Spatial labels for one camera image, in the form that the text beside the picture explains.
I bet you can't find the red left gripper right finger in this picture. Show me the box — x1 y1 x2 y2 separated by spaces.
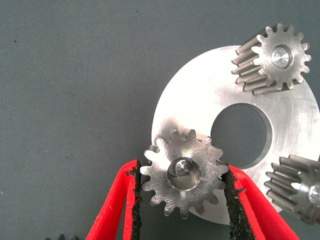
221 163 301 240

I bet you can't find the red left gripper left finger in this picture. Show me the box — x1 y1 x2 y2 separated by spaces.
84 159 143 240

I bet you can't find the large steel bevel gear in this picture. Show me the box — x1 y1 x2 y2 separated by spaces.
44 233 80 240

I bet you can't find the small steel spur gear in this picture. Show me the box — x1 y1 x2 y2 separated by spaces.
139 128 230 220

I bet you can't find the steel gear on plate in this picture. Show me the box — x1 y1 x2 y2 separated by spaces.
231 23 313 96
264 154 320 226

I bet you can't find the round metal plate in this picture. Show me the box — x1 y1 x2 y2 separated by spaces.
151 44 320 226

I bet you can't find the dark grey table cloth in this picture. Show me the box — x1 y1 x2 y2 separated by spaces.
0 0 320 240

